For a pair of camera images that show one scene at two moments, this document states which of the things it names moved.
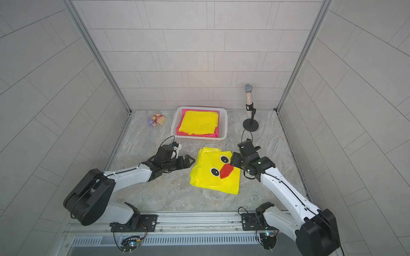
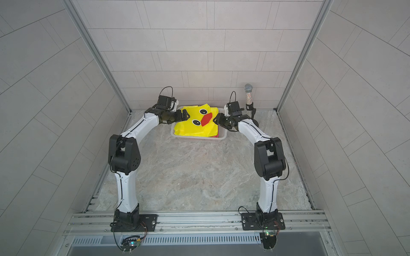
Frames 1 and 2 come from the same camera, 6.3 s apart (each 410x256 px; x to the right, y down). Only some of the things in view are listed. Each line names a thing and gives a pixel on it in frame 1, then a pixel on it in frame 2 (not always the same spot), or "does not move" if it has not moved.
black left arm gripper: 186,164 to 178,118
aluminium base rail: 202,225 does not move
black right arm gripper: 235,157 to 221,120
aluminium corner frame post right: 323,12 does not move
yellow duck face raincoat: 212,170 to 200,123
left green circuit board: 130,243 does not move
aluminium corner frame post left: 104,69 does not move
